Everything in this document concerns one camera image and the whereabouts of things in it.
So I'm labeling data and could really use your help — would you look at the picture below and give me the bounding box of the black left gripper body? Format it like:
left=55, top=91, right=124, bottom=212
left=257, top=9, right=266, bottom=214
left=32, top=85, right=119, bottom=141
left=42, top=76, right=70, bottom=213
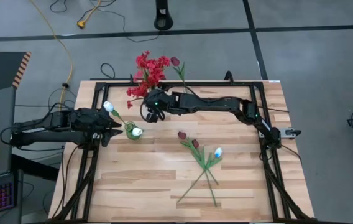
left=85, top=107, right=115, bottom=147

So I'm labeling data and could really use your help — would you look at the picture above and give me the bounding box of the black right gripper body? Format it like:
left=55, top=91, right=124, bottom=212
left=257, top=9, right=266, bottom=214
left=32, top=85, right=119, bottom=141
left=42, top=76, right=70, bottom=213
left=144, top=89, right=177, bottom=123

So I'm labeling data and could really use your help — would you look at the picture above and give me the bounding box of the green glass vase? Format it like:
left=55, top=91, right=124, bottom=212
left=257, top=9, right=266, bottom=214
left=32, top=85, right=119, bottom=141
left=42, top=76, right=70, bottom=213
left=124, top=121, right=143, bottom=141

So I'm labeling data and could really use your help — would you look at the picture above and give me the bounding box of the dark red tulip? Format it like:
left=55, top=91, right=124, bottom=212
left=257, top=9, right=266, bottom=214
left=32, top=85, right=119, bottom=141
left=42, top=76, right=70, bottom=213
left=191, top=139, right=219, bottom=186
left=170, top=56, right=190, bottom=93
left=177, top=131, right=218, bottom=208

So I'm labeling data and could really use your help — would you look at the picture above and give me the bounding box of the black metal table frame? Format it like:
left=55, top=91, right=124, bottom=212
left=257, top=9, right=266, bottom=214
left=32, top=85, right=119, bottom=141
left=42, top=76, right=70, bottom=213
left=52, top=79, right=316, bottom=223

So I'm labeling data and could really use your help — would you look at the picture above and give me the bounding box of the long yellow floor cable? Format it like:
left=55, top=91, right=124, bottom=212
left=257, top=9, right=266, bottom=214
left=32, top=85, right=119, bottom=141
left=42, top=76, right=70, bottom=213
left=29, top=0, right=73, bottom=119

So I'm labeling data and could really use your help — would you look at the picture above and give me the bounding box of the black camera stand base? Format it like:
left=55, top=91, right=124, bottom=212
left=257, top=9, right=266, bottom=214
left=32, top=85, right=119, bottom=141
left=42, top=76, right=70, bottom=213
left=153, top=0, right=174, bottom=31

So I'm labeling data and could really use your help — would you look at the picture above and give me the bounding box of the black floor cable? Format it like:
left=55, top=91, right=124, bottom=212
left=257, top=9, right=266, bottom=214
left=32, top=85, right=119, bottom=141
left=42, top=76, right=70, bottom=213
left=81, top=0, right=160, bottom=44

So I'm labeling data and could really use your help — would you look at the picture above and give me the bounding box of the yellow cable with plug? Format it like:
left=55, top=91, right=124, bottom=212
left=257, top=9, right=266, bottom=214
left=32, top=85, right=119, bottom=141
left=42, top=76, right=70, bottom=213
left=76, top=0, right=103, bottom=30

